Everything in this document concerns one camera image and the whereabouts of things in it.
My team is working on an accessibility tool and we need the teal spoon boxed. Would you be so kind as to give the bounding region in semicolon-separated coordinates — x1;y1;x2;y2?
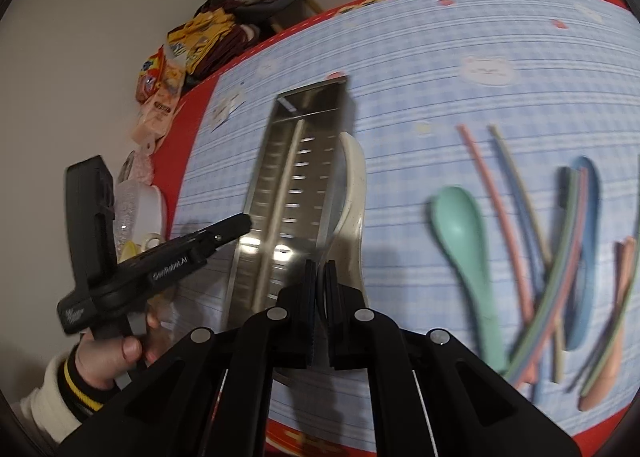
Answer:
431;186;511;373

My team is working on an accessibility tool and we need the orange red snack packet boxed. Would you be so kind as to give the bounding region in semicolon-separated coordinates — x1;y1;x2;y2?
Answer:
135;44;183;103

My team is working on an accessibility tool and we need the beige chopstick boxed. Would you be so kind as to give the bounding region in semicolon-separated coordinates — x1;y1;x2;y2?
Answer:
487;124;566;383

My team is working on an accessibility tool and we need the blue chopstick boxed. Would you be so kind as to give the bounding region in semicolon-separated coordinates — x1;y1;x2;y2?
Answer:
495;137;548;403

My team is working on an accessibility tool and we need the green chopstick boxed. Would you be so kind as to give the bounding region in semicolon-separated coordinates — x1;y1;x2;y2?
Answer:
505;167;581;378
580;242;640;395

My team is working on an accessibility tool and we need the blue checked tablecloth red border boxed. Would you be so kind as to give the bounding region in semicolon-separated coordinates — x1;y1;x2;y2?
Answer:
150;0;636;457

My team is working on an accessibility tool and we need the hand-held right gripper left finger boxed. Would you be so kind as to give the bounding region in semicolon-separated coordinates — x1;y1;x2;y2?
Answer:
57;259;321;457

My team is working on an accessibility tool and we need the blue spoon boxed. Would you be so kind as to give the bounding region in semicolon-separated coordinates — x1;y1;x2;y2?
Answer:
560;156;603;353

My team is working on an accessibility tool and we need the peach snack packet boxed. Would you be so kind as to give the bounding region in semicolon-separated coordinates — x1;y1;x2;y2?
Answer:
131;87;183;148

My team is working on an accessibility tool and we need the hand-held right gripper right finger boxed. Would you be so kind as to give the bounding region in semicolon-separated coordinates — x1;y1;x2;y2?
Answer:
322;259;583;457

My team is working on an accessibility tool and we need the pink chopstick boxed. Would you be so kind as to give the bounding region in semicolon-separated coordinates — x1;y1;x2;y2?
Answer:
456;124;538;325
520;174;588;385

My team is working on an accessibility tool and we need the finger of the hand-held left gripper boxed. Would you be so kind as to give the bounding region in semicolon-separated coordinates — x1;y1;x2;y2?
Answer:
187;213;253;258

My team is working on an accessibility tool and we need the dark red cloth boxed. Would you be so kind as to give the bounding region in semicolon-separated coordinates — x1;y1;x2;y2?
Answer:
190;22;261;83

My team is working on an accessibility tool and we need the person's left hand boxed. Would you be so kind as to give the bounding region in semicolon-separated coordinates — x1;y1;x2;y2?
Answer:
77;309;161;393

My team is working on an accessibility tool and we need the stainless steel utensil tray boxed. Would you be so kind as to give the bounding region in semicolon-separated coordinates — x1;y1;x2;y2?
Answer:
224;76;353;338

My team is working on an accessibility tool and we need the white plastic container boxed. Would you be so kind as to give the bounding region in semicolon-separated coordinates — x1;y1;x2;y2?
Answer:
115;180;168;248

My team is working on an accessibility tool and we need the cream spoon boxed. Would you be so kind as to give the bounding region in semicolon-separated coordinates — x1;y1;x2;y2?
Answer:
320;131;372;308

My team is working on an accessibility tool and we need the yellow snack packet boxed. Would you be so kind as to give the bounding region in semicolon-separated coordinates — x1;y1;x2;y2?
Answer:
167;12;236;75

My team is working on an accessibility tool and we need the pink spoon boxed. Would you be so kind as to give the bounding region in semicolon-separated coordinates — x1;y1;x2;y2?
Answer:
577;237;640;413

